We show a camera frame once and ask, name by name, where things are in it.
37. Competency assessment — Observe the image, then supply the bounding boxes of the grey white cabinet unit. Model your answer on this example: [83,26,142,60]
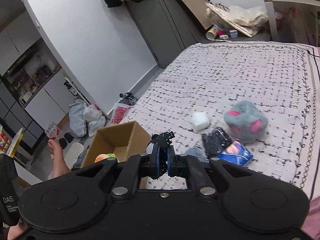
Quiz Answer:
[1,0,76,155]

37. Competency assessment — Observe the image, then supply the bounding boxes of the white soft cube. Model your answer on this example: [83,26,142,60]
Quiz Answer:
[191,112,210,131]

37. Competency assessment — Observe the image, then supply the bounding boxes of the grey plastic bag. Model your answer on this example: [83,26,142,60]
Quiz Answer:
[68,99,87,138]

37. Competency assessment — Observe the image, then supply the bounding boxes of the red snack package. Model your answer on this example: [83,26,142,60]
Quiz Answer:
[45,123,61,140]

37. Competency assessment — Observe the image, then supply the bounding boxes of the white plastic bag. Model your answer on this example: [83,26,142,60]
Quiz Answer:
[84,104,106,137]

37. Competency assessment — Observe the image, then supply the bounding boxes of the grey pink mouse plush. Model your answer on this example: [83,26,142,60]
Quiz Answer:
[223,100,268,143]

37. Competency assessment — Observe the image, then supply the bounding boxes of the clear bag with fabric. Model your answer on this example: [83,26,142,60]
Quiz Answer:
[206,3,268,37]

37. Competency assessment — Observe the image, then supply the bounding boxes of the black shoes on floor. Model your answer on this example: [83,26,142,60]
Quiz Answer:
[119,92,138,106]

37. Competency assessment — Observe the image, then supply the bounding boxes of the person's bare foot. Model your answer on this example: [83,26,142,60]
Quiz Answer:
[48,139,71,178]

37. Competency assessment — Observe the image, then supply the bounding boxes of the burger plush toy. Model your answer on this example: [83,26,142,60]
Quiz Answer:
[94,153,119,163]

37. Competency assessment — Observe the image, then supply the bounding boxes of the pink bed sheet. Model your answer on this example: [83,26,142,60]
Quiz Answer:
[300,47,319,239]

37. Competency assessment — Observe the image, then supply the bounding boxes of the black items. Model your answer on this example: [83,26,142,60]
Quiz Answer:
[201,127,233,159]

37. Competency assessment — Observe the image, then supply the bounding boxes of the red white shopping bag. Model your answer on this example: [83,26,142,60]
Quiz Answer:
[111,102,131,124]

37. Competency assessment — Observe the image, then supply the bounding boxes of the open cardboard box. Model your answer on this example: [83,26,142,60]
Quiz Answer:
[81,120,152,189]

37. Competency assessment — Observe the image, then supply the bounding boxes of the person's left hand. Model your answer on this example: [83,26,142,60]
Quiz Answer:
[7,222,27,240]

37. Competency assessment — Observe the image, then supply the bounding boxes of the dark grey door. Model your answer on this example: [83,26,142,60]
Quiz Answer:
[126,0,201,68]

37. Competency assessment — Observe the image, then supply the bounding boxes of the paper cup on floor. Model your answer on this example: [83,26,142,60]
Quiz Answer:
[206,24,223,41]

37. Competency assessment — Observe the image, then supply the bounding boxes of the white desk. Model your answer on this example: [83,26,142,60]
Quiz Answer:
[264,0,319,47]

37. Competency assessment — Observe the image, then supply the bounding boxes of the black lace fabric pouch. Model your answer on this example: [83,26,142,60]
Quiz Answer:
[146,131,175,179]

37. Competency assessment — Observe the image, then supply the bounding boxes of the blue tissue pack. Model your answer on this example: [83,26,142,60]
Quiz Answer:
[217,141,253,166]

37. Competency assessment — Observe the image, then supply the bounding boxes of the small blue plush toy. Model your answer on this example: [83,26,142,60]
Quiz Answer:
[185,147,208,163]

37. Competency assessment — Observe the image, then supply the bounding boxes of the white black patterned bedspread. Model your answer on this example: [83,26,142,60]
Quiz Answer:
[124,42,319,199]

